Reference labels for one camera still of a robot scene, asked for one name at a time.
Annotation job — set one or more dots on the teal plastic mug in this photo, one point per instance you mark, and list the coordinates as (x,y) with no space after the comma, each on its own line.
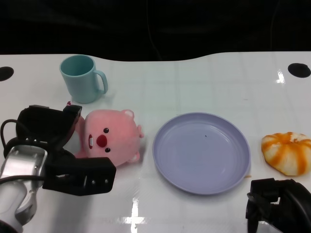
(80,85)

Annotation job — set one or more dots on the purple plastic plate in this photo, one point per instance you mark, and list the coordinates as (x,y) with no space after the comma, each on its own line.
(201,155)

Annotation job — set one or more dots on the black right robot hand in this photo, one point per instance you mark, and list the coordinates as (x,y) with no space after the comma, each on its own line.
(286,206)

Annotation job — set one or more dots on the black table grommet hole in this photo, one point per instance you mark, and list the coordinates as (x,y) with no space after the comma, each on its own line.
(299,70)
(5,73)

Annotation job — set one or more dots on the orange striped bun toy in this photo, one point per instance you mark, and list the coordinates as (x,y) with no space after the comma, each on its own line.
(286,155)

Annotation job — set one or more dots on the black backdrop curtain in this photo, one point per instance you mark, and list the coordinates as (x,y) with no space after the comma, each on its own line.
(145,24)

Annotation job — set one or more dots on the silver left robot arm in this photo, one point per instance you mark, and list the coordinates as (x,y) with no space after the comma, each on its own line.
(22,165)

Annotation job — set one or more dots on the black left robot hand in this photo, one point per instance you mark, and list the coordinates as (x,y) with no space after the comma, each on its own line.
(43,123)

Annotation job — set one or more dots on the pink plush beaver doll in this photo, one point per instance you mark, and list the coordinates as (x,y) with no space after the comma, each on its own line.
(114,131)

